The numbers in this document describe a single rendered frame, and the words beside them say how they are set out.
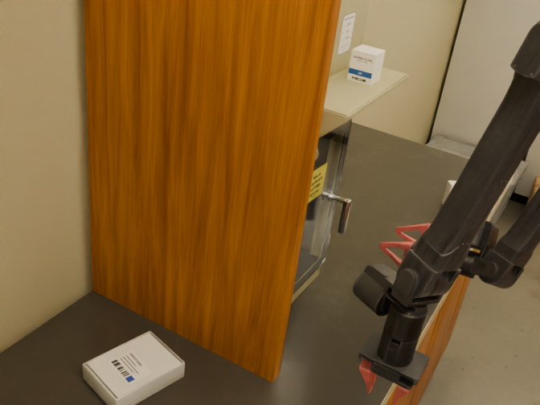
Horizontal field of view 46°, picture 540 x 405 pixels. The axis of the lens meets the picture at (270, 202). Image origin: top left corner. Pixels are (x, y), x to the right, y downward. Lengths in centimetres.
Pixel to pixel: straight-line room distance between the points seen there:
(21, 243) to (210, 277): 39
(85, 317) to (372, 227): 88
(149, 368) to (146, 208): 32
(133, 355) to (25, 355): 22
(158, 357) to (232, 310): 17
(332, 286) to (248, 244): 48
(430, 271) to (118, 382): 64
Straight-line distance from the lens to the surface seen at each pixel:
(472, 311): 334
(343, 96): 118
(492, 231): 142
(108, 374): 130
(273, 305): 123
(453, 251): 95
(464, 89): 431
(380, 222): 195
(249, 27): 105
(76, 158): 140
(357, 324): 153
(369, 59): 125
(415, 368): 108
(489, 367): 305
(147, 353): 134
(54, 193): 138
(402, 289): 98
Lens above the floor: 190
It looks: 30 degrees down
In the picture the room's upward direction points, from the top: 8 degrees clockwise
